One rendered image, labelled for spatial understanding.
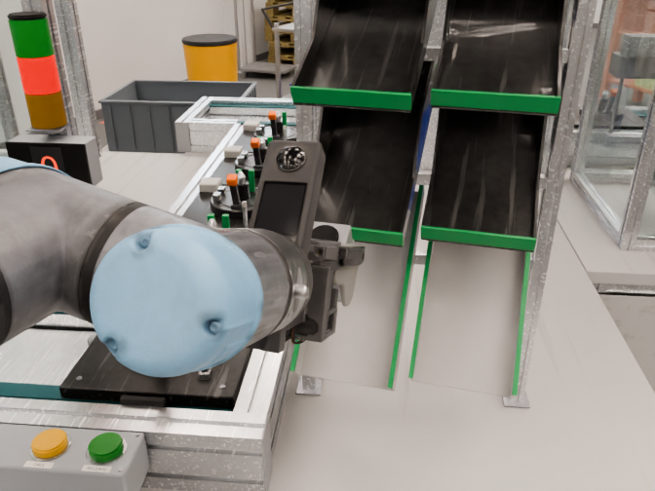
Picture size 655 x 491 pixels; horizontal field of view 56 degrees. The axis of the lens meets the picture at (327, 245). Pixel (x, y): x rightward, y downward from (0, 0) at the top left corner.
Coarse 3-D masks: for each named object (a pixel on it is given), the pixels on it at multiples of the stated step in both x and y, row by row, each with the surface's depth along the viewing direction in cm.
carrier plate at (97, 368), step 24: (96, 336) 94; (96, 360) 89; (240, 360) 89; (72, 384) 84; (96, 384) 84; (120, 384) 84; (144, 384) 84; (168, 384) 84; (192, 384) 84; (216, 384) 84; (240, 384) 85
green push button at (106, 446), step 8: (96, 440) 75; (104, 440) 75; (112, 440) 75; (120, 440) 75; (88, 448) 74; (96, 448) 74; (104, 448) 74; (112, 448) 74; (120, 448) 74; (96, 456) 73; (104, 456) 73; (112, 456) 73
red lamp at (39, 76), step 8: (24, 64) 86; (32, 64) 86; (40, 64) 86; (48, 64) 87; (56, 64) 89; (24, 72) 86; (32, 72) 86; (40, 72) 86; (48, 72) 87; (56, 72) 88; (24, 80) 87; (32, 80) 87; (40, 80) 87; (48, 80) 87; (56, 80) 89; (24, 88) 88; (32, 88) 87; (40, 88) 87; (48, 88) 88; (56, 88) 89
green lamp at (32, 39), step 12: (12, 24) 84; (24, 24) 83; (36, 24) 84; (48, 24) 86; (12, 36) 85; (24, 36) 84; (36, 36) 84; (48, 36) 86; (24, 48) 85; (36, 48) 85; (48, 48) 86
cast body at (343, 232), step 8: (320, 224) 64; (328, 224) 64; (336, 224) 64; (312, 232) 62; (320, 232) 62; (328, 232) 62; (336, 232) 62; (344, 232) 63; (328, 240) 61; (336, 240) 61; (344, 240) 62; (352, 240) 65
